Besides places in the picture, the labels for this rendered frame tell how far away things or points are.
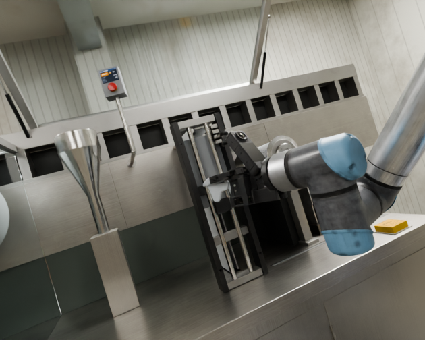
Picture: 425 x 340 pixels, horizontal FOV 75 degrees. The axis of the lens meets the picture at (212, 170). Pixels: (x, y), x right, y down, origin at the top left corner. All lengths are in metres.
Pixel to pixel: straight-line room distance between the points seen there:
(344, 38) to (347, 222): 3.69
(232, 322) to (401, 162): 0.51
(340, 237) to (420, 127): 0.22
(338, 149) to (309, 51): 3.29
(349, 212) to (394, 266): 0.62
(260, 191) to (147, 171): 0.80
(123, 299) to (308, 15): 3.58
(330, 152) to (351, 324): 0.64
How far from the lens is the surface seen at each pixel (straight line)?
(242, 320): 0.78
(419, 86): 0.55
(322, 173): 0.47
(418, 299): 1.18
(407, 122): 0.55
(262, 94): 1.57
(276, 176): 0.52
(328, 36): 3.97
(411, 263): 1.15
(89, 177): 1.04
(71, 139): 1.03
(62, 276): 1.34
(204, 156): 0.90
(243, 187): 0.58
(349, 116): 1.87
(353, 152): 0.47
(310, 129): 1.67
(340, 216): 0.49
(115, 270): 1.05
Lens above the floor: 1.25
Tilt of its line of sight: 1 degrees up
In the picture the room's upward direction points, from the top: 17 degrees counter-clockwise
